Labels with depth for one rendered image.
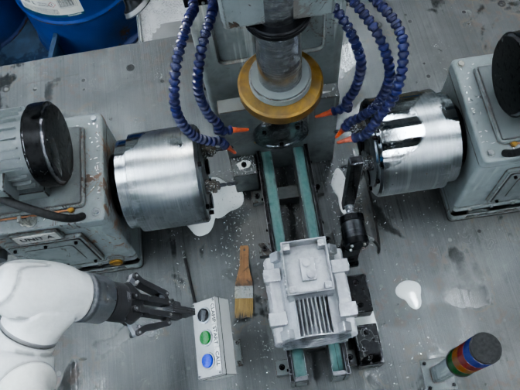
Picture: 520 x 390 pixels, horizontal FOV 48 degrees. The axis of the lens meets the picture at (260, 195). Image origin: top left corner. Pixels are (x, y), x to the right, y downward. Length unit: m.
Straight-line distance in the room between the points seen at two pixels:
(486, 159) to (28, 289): 0.99
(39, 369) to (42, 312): 0.10
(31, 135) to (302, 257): 0.62
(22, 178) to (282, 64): 0.58
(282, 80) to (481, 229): 0.81
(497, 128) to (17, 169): 1.05
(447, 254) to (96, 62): 1.26
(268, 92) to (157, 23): 1.49
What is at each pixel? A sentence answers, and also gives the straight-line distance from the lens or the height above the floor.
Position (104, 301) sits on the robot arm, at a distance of 1.09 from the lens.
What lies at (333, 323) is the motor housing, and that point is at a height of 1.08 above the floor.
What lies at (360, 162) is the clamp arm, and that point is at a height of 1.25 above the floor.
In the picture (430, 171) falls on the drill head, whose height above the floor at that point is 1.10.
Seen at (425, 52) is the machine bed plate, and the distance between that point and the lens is 2.00.
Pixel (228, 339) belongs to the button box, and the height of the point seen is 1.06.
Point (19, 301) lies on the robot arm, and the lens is 1.01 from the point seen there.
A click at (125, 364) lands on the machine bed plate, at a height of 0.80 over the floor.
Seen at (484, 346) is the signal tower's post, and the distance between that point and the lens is 1.21.
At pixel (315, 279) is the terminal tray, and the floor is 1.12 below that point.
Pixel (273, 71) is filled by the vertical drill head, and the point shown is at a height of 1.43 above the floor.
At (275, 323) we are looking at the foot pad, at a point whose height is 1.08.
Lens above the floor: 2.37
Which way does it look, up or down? 66 degrees down
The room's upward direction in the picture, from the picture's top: 9 degrees counter-clockwise
